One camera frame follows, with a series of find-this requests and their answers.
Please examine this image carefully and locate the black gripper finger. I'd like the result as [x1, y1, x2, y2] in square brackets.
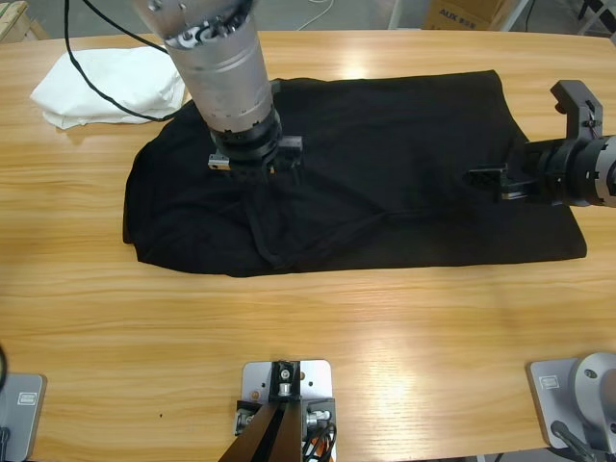
[462, 163, 509, 193]

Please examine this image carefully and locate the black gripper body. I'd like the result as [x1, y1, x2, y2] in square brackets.
[493, 139, 603, 206]
[206, 118, 305, 178]

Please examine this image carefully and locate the black t-shirt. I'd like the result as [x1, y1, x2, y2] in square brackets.
[119, 69, 589, 279]

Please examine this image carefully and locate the white folded garment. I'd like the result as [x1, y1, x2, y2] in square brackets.
[29, 46, 189, 130]

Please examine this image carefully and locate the cardboard box with blue print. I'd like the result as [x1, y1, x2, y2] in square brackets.
[422, 0, 520, 31]

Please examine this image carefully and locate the wooden pallet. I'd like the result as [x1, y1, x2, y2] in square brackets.
[0, 0, 50, 44]

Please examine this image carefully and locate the white floor cable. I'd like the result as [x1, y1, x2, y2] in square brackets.
[295, 0, 337, 31]

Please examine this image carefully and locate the white slanted frame leg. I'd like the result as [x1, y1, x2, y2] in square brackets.
[500, 0, 535, 33]

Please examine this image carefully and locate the black chair frame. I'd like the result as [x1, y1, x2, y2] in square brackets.
[575, 0, 616, 38]

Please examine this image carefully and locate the white metal post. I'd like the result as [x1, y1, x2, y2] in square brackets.
[387, 0, 410, 31]

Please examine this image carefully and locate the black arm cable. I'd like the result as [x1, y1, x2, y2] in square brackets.
[62, 0, 180, 122]

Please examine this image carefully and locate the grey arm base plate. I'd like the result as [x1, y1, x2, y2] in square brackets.
[0, 372, 48, 462]
[528, 351, 616, 453]

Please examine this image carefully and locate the white mount plate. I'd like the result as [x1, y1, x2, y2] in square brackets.
[240, 358, 336, 434]

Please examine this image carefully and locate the black camera post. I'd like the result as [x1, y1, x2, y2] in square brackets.
[220, 359, 304, 462]

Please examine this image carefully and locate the orange cable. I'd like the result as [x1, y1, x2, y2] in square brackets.
[302, 425, 338, 462]

